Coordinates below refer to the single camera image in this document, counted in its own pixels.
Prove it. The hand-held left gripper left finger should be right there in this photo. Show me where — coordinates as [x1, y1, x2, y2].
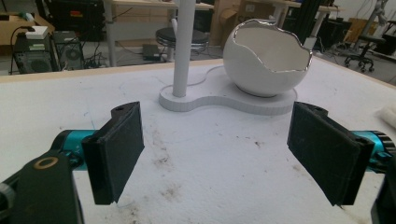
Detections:
[81, 101, 146, 206]

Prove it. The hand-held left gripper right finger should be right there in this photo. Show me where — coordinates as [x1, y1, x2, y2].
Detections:
[287, 101, 375, 207]

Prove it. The white eggshell-shaped bowl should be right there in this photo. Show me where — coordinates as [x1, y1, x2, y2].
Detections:
[222, 18, 313, 98]

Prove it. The black power adapter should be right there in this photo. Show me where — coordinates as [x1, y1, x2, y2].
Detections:
[142, 44, 162, 62]

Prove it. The black computer tower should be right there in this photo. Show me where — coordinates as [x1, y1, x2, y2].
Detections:
[51, 30, 85, 71]

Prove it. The white-legged wooden table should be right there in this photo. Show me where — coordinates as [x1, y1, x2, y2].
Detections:
[104, 0, 216, 68]

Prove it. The black office chair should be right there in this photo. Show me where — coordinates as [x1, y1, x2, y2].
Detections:
[344, 34, 387, 73]

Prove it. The white stand with pole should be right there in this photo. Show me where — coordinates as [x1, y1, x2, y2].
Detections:
[158, 0, 298, 117]

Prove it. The round black stool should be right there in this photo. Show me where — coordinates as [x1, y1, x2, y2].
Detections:
[154, 27, 210, 62]

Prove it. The black cabinet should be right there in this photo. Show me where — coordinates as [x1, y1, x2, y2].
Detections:
[35, 0, 106, 41]

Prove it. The small white box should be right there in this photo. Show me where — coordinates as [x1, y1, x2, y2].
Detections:
[24, 25, 50, 40]

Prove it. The brown cardboard box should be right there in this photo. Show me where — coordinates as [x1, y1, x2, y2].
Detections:
[209, 0, 276, 48]

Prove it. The black cable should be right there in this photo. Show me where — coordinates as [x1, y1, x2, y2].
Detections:
[8, 26, 35, 75]

